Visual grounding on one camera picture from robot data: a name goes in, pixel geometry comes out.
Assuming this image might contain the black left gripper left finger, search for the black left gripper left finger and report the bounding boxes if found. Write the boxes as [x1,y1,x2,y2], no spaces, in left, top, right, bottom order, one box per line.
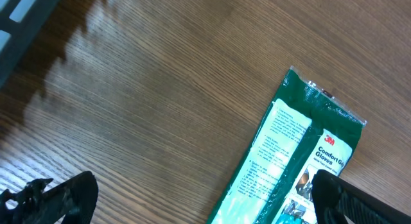
[1,171,99,224]

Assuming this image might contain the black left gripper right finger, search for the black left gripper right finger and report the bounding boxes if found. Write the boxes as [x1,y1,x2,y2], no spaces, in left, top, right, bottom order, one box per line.
[311,169,410,224]

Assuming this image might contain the green 3M gloves package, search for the green 3M gloves package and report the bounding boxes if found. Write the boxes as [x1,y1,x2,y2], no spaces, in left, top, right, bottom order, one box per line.
[208,67,366,224]

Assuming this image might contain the grey mesh shopping basket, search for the grey mesh shopping basket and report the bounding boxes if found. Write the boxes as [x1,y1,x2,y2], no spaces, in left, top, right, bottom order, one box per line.
[1,0,59,84]

